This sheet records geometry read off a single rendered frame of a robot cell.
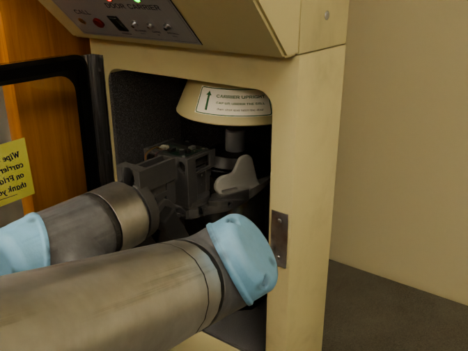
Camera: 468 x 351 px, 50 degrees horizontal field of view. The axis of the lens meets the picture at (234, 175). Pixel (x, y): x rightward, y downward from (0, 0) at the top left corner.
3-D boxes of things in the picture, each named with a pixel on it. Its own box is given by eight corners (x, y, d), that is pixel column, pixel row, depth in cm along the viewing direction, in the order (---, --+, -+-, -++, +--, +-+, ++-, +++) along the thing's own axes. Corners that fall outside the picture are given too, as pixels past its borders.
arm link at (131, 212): (125, 267, 52) (76, 244, 57) (157, 249, 56) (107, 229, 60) (119, 202, 50) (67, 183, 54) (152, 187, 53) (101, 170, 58)
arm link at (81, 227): (10, 327, 47) (-34, 248, 48) (103, 274, 55) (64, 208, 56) (41, 305, 42) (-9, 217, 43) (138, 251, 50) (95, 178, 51)
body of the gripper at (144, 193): (221, 147, 61) (150, 177, 52) (221, 210, 65) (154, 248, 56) (174, 136, 66) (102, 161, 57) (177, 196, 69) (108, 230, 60)
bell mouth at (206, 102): (228, 89, 80) (228, 53, 78) (329, 105, 70) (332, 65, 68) (147, 112, 66) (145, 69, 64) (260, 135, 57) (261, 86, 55)
